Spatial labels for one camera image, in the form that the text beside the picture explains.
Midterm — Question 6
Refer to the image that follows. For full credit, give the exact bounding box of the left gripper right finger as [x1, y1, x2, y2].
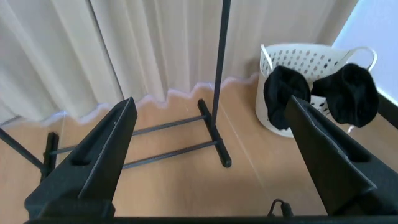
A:
[283, 95, 398, 216]

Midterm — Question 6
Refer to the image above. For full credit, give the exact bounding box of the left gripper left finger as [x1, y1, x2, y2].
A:
[24, 96, 138, 218]

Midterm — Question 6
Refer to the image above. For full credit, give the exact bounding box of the white laundry basket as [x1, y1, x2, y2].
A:
[255, 42, 379, 138]

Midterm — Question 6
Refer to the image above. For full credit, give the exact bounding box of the black clothes rack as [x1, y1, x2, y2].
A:
[0, 0, 233, 184]

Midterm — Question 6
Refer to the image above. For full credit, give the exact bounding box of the black cable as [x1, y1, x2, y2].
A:
[267, 198, 295, 218]

